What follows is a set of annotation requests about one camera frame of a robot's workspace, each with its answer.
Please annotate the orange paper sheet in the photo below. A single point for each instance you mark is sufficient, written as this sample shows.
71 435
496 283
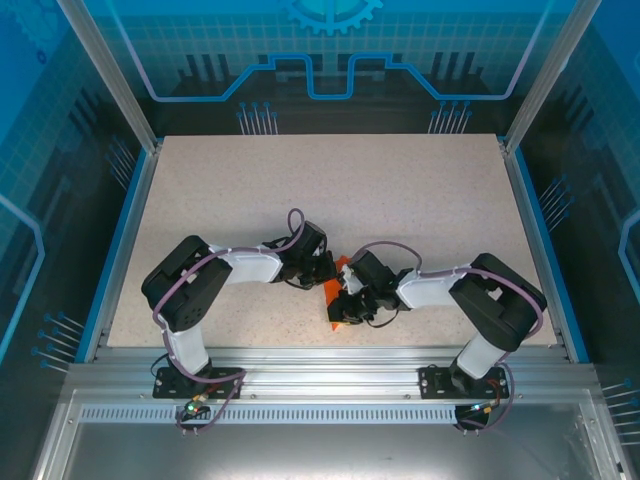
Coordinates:
331 292

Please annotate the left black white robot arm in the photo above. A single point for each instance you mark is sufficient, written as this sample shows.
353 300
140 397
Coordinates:
185 285

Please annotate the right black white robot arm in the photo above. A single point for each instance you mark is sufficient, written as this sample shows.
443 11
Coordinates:
500 305

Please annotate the steel tray panel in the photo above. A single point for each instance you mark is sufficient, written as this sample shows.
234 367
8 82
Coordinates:
325 455

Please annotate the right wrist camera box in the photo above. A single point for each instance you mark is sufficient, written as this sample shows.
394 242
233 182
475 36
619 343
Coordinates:
348 280

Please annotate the aluminium mounting rail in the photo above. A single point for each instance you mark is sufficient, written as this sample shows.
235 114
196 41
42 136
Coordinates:
325 370

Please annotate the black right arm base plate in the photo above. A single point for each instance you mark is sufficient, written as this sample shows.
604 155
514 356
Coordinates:
430 382

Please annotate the blue-edged aluminium side rail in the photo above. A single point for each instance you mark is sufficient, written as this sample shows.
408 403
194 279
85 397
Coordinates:
129 240
534 240

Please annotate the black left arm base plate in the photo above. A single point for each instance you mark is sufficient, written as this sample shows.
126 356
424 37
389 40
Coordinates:
165 385

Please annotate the aluminium frame post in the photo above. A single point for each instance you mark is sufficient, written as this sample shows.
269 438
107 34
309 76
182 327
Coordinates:
117 80
545 75

